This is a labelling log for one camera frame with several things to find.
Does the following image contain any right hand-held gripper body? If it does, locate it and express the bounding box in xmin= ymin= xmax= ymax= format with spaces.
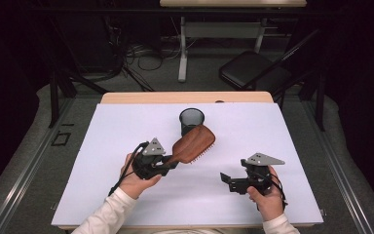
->
xmin=240 ymin=152 xmax=286 ymax=196

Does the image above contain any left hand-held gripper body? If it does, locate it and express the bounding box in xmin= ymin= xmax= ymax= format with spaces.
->
xmin=131 ymin=137 xmax=167 ymax=180

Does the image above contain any wooden hairbrush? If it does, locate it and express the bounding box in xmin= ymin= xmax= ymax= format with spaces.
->
xmin=167 ymin=124 xmax=216 ymax=165

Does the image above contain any black mesh pen holder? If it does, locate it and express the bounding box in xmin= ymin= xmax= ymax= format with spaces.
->
xmin=178 ymin=107 xmax=206 ymax=137

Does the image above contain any person's left hand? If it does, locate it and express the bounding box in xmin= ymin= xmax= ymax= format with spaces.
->
xmin=119 ymin=153 xmax=164 ymax=200

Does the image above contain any person's right hand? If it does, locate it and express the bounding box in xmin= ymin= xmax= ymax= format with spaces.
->
xmin=246 ymin=165 xmax=285 ymax=222

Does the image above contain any white table mat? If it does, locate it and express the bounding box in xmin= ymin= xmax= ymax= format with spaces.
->
xmin=51 ymin=102 xmax=324 ymax=227

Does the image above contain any black metal stand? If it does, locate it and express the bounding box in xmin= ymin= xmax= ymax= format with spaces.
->
xmin=47 ymin=16 xmax=111 ymax=129
xmin=300 ymin=64 xmax=326 ymax=133

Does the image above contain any black folding chair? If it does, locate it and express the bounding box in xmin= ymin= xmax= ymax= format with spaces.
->
xmin=218 ymin=28 xmax=322 ymax=98

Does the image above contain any white-legged desk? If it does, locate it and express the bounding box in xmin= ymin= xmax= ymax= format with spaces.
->
xmin=159 ymin=0 xmax=308 ymax=83

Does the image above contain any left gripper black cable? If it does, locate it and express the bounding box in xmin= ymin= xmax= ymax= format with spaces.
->
xmin=107 ymin=141 xmax=150 ymax=197

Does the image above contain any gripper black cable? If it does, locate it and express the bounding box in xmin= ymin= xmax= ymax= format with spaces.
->
xmin=107 ymin=141 xmax=150 ymax=197
xmin=266 ymin=172 xmax=288 ymax=211

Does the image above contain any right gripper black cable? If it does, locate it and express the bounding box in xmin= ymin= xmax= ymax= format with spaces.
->
xmin=266 ymin=172 xmax=288 ymax=211

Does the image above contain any metal floor rail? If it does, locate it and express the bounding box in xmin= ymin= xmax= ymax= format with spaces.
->
xmin=305 ymin=100 xmax=374 ymax=234
xmin=0 ymin=97 xmax=74 ymax=234

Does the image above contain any tangle of floor cables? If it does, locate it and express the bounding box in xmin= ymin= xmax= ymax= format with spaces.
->
xmin=103 ymin=16 xmax=183 ymax=92

